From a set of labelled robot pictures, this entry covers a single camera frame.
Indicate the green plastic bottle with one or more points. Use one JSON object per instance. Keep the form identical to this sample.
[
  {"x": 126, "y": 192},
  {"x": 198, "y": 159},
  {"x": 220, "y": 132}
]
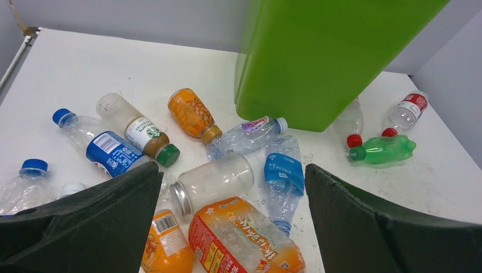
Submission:
[{"x": 383, "y": 150}]

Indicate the blue label water bottle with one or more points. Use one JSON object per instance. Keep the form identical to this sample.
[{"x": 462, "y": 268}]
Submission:
[{"x": 94, "y": 140}]

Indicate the white cap blue label bottle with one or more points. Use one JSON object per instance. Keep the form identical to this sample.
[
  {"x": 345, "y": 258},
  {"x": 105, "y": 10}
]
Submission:
[{"x": 72, "y": 188}]

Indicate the clear jar silver lid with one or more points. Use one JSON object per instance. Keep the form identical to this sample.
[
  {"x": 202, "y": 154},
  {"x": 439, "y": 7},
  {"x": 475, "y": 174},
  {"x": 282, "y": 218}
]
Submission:
[{"x": 226, "y": 177}]

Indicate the blue cap water bottle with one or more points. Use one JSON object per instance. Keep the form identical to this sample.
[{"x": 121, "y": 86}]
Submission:
[{"x": 29, "y": 189}]

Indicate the red label bottle far right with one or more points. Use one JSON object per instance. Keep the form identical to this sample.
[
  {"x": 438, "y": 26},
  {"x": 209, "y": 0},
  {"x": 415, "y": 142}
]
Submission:
[{"x": 403, "y": 117}]

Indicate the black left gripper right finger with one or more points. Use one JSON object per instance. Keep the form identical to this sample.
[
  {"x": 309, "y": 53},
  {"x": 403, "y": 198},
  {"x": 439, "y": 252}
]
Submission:
[{"x": 361, "y": 232}]

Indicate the small orange juice bottle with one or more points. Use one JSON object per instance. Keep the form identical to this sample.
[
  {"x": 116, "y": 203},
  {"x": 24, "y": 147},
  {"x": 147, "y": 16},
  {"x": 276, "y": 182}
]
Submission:
[{"x": 193, "y": 116}]

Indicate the large orange label bottle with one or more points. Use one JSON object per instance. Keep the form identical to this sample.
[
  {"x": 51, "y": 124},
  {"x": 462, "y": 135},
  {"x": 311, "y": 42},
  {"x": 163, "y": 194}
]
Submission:
[{"x": 233, "y": 236}]

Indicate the crushed light blue label bottle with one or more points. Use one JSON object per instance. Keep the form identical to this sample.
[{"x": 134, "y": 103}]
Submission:
[{"x": 284, "y": 181}]

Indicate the green plastic bin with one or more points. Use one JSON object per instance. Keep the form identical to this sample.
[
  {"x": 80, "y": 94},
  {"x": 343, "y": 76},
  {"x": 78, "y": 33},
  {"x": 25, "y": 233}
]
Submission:
[{"x": 306, "y": 61}]

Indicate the crushed purple label clear bottle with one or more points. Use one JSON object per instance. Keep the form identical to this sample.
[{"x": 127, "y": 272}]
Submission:
[{"x": 247, "y": 137}]

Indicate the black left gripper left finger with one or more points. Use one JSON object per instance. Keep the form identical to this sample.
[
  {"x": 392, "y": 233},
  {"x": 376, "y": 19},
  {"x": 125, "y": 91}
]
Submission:
[{"x": 101, "y": 229}]

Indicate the coffee bottle green cap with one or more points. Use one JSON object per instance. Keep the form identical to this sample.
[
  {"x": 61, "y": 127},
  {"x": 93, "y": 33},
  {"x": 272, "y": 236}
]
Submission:
[{"x": 137, "y": 129}]

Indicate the red label bottle near bin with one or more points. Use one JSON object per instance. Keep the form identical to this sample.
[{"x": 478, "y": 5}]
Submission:
[{"x": 349, "y": 124}]

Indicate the small orange label bottle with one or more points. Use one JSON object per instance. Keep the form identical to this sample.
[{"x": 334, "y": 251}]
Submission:
[{"x": 166, "y": 248}]

